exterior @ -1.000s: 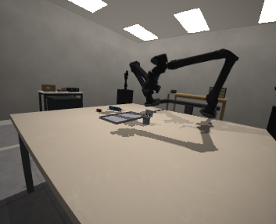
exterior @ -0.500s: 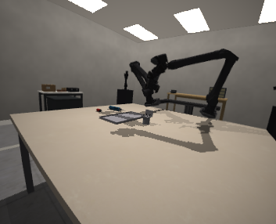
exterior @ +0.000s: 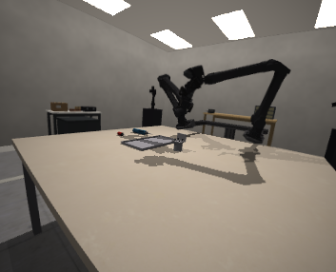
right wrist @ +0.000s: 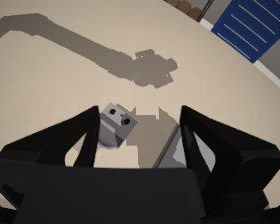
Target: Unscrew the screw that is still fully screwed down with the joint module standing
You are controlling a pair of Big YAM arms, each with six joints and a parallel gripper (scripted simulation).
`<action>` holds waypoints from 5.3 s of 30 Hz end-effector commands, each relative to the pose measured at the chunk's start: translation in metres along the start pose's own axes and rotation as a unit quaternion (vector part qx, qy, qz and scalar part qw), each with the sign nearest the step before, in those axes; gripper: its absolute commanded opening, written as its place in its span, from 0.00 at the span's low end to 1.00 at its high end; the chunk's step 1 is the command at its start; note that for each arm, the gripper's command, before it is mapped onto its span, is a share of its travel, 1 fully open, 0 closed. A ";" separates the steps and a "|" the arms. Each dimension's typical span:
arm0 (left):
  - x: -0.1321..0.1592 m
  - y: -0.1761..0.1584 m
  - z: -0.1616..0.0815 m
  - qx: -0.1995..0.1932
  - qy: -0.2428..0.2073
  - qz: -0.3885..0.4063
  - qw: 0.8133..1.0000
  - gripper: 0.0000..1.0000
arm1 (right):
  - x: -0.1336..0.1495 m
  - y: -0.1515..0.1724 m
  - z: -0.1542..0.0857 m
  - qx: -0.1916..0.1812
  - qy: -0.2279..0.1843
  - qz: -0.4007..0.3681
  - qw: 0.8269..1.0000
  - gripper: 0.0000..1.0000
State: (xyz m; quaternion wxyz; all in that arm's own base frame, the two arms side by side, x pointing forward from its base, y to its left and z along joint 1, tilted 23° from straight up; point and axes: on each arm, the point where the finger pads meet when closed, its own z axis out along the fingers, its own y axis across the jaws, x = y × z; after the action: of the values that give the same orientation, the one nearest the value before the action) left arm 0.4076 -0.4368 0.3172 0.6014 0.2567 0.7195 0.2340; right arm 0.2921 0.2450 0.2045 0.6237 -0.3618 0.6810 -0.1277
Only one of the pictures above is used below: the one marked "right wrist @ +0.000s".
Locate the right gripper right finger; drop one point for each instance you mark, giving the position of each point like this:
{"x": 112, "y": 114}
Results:
{"x": 243, "y": 162}

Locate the grey l-shaped metal bracket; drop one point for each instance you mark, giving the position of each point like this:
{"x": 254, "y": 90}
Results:
{"x": 113, "y": 128}

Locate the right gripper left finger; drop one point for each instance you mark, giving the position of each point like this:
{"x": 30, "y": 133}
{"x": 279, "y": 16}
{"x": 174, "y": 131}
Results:
{"x": 50, "y": 145}

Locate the dark grey cylinder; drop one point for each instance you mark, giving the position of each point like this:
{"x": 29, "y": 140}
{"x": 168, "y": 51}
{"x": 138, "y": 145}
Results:
{"x": 103, "y": 143}

